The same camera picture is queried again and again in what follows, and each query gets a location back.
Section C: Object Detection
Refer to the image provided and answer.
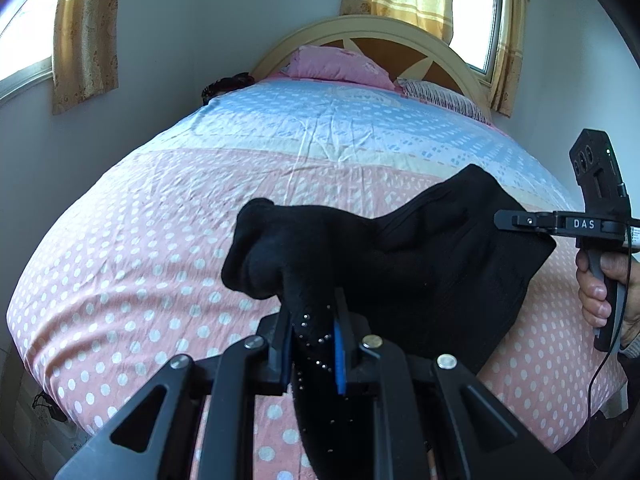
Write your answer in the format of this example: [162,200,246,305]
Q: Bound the beige wooden headboard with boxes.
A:
[250,15,496,126]

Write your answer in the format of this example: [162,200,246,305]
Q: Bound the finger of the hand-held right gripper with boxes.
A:
[494,210,553,235]

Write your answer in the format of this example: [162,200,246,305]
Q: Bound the striped pillow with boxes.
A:
[397,78,493,125]

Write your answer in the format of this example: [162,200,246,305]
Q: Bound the person's dark clothing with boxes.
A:
[555,355,640,476]

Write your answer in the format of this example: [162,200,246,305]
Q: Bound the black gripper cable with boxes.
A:
[587,182,635,423]

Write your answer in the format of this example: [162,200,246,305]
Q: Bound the pink pillow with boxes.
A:
[280,45,396,90]

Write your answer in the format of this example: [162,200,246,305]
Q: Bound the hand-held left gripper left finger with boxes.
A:
[54,305,296,480]

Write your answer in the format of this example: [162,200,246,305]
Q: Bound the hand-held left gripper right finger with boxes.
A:
[332,287,573,480]

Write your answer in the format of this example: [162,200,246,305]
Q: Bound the narrow yellow curtain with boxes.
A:
[487,0,531,118]

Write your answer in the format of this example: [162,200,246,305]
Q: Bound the person's right hand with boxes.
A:
[575,247,640,348]

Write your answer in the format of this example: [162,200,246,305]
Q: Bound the black pants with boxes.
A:
[221,163,557,480]

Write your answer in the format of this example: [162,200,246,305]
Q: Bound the side wall window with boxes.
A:
[0,0,66,101]

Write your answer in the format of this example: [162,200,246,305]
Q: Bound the pink polka dot bed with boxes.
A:
[7,77,628,480]

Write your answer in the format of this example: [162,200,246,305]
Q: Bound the yellow side wall curtain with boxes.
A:
[52,0,122,116]

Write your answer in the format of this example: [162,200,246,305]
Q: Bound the person's right forearm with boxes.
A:
[617,330,640,376]

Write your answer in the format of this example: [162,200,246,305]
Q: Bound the black object beside bed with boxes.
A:
[201,74,256,106]

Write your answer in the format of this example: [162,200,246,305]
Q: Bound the window behind headboard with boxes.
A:
[447,0,506,86]

